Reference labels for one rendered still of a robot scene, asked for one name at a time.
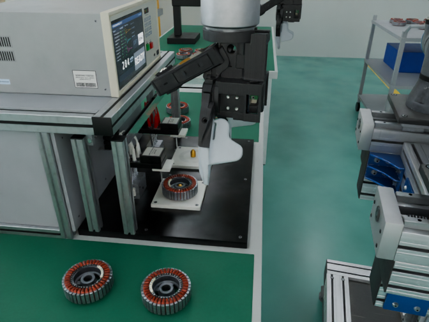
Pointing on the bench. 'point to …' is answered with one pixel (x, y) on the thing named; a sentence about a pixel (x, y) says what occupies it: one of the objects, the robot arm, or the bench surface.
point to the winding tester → (69, 45)
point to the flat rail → (142, 117)
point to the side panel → (31, 187)
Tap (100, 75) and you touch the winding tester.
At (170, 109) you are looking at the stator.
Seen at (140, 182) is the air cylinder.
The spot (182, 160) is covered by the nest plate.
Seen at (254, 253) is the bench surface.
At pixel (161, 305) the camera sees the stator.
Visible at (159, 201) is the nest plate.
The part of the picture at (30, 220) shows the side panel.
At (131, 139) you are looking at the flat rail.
